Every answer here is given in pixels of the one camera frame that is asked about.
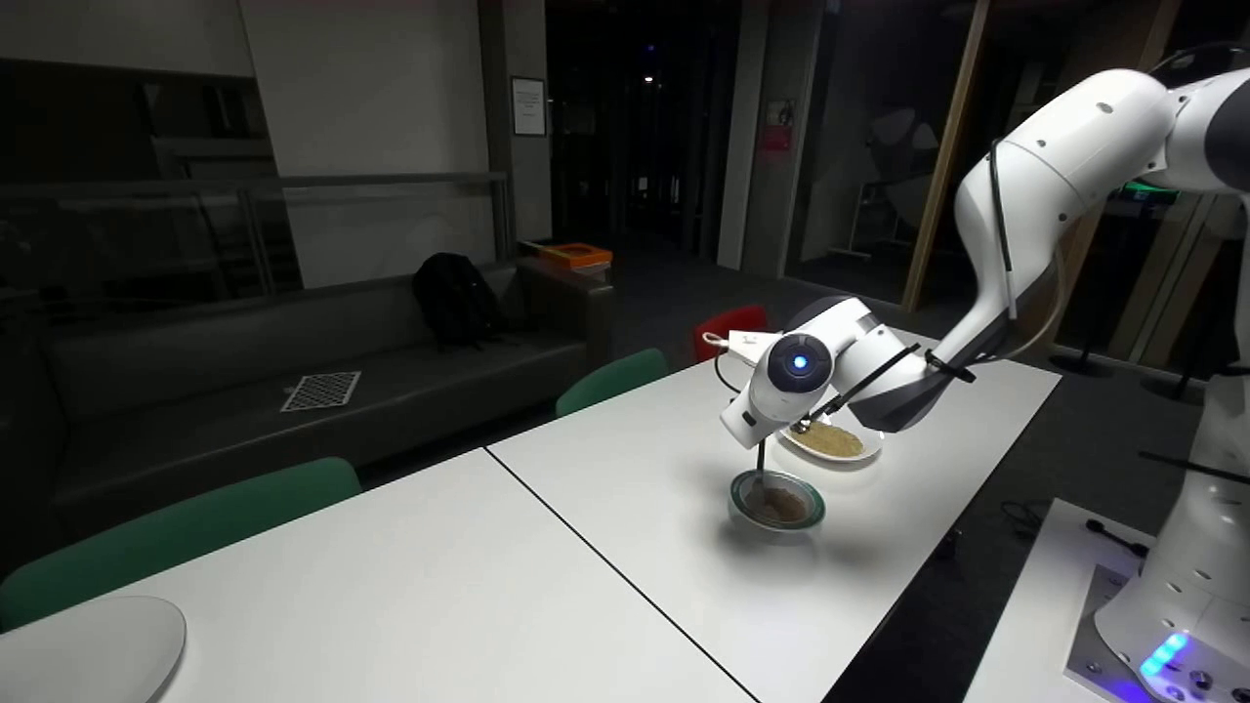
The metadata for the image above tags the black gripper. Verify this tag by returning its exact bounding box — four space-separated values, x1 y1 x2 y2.
718 388 813 451

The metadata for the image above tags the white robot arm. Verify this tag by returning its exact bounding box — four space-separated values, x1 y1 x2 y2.
718 65 1250 451

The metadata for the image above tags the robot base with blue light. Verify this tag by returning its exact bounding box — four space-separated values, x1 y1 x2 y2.
1094 384 1250 703

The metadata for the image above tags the white oval bowl with grains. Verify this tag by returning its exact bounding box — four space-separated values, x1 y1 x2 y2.
781 422 882 469

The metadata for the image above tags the green rimmed round bowl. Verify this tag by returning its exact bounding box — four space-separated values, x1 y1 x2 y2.
732 469 823 531

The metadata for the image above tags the red chair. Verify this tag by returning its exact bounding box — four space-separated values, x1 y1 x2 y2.
690 306 771 361

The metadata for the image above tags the green chair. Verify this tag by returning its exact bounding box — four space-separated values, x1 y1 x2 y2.
0 459 362 630
554 347 671 416

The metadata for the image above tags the orange lidded bin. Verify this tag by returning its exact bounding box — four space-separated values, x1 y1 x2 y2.
525 241 615 274

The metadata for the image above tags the black backpack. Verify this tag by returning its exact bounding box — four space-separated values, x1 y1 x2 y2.
413 253 500 343

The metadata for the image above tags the black dumbbell shaped tool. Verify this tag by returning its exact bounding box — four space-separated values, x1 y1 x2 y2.
1082 521 1147 559

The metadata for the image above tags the paper on sofa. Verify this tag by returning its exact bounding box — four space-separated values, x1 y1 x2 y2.
280 370 358 416

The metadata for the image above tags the dark grey sofa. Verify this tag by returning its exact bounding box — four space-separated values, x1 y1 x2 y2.
0 263 615 531

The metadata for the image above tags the white plate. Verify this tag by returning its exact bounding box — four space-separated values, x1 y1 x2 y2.
0 593 188 703

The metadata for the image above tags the framed wall notice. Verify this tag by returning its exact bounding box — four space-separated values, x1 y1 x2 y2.
512 80 546 137

